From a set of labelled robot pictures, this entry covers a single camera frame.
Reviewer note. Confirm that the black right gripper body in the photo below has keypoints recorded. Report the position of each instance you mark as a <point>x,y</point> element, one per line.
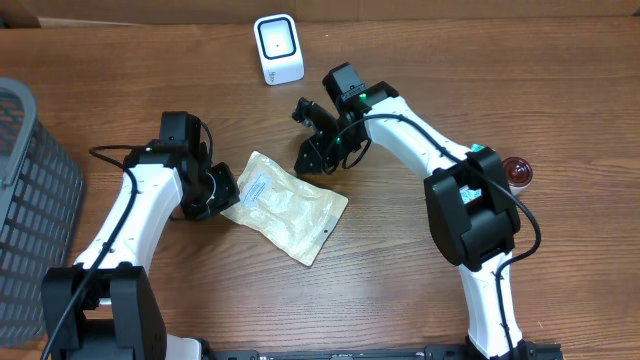
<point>342,147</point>

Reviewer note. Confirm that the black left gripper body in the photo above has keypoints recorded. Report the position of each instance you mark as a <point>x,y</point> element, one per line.
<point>216,193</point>

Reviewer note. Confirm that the clear white plastic pouch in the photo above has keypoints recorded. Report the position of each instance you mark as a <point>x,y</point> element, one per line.
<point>295,216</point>

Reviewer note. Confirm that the green lidded container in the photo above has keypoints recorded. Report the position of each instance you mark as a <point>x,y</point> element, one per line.
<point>519,174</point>

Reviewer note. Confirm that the teal tissue pack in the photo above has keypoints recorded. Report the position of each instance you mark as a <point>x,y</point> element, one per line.
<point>476,147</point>

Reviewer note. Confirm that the teal crinkled snack packet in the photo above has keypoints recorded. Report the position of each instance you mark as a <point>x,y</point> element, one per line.
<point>468,195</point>

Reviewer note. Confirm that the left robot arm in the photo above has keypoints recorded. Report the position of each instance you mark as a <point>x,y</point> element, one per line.
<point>103,306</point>

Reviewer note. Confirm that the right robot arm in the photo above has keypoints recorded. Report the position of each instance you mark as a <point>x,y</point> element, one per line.
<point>471,210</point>

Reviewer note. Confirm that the white barcode scanner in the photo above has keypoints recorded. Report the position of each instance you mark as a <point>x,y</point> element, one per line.
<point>279,49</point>

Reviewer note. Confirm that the grey plastic mesh basket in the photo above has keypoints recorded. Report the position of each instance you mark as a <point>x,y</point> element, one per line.
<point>42,190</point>

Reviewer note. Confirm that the brown cardboard backdrop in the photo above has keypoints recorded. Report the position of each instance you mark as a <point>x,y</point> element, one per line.
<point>37,13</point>

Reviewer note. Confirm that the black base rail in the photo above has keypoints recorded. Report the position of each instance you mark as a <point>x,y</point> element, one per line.
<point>524,351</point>

